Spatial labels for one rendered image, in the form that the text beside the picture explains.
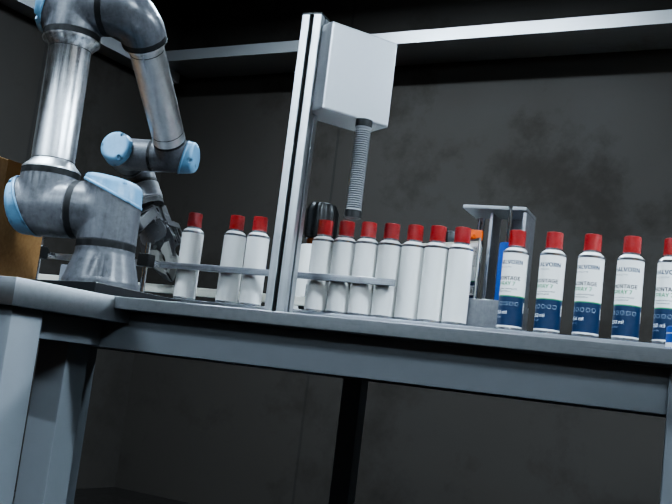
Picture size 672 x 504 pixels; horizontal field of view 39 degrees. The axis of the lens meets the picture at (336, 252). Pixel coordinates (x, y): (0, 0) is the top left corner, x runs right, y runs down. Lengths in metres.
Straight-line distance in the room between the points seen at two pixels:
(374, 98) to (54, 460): 0.98
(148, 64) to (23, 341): 0.82
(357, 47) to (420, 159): 2.80
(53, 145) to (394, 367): 0.91
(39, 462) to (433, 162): 3.43
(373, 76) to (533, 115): 2.66
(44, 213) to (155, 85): 0.39
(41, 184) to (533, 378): 1.06
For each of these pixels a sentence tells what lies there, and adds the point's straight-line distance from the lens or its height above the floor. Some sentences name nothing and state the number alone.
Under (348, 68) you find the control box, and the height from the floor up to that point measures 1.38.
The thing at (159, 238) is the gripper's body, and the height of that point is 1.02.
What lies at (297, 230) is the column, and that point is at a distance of 1.99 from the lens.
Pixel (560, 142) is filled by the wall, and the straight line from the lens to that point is 4.60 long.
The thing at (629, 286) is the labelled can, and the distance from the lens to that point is 1.92.
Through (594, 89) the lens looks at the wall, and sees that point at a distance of 4.64.
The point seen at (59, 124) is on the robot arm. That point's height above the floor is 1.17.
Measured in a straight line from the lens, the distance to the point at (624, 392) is 1.31.
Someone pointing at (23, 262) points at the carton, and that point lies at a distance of 2.22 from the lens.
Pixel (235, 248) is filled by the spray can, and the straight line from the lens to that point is 2.19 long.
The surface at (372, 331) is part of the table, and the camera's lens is 1.35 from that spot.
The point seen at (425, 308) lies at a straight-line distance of 1.99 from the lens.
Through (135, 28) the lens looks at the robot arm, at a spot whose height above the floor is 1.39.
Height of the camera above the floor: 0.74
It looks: 8 degrees up
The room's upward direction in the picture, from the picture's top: 7 degrees clockwise
